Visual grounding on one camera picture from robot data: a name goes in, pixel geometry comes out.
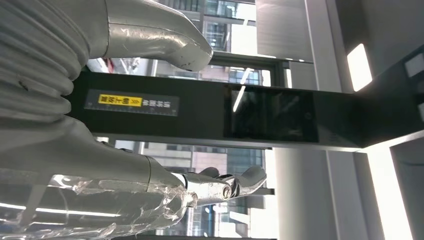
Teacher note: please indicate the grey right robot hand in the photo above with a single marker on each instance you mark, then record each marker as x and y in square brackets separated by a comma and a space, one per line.
[82, 155]

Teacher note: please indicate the black yellow machine label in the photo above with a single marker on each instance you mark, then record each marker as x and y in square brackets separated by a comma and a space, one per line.
[132, 102]

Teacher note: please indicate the black inbound scanner machine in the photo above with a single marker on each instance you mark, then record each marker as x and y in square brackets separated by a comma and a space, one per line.
[198, 109]

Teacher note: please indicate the black machine display screen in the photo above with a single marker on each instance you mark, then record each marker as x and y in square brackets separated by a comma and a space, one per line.
[271, 114]

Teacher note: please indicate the white ceiling light panel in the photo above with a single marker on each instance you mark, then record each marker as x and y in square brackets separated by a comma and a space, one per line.
[359, 66]
[387, 198]

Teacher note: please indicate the dark window frame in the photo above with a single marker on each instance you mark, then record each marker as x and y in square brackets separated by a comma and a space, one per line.
[245, 61]

